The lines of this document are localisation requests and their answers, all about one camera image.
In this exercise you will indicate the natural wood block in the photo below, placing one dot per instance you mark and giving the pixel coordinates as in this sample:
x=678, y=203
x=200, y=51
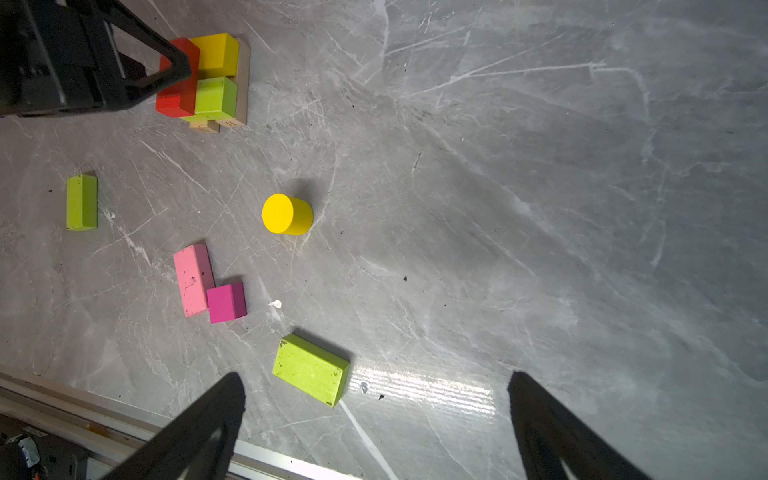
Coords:
x=241, y=79
x=205, y=126

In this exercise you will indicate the yellow cylinder block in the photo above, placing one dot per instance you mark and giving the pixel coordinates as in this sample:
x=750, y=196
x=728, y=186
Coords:
x=282, y=214

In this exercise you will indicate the aluminium front rail frame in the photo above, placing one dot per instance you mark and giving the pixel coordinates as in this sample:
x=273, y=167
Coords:
x=110, y=431

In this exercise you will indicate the magenta small cube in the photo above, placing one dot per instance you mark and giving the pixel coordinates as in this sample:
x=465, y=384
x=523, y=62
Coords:
x=226, y=303

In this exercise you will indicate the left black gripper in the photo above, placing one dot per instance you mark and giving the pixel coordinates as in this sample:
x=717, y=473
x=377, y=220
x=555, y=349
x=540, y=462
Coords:
x=60, y=58

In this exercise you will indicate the lime green block front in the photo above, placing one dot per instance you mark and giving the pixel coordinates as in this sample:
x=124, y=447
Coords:
x=311, y=369

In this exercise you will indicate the yellow rectangular block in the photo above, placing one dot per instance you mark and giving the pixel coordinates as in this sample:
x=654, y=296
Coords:
x=219, y=55

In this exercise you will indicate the lime green block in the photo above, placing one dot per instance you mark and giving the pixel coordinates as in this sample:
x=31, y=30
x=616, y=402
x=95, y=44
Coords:
x=82, y=203
x=216, y=99
x=311, y=369

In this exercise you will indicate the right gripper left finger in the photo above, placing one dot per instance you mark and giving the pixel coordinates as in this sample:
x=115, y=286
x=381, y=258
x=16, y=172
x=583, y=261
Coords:
x=198, y=444

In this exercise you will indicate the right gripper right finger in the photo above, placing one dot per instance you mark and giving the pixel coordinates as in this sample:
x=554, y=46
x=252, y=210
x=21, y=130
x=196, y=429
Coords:
x=552, y=441

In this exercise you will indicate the pink rectangular block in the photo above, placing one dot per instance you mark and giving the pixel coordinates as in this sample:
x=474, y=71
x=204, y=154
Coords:
x=194, y=277

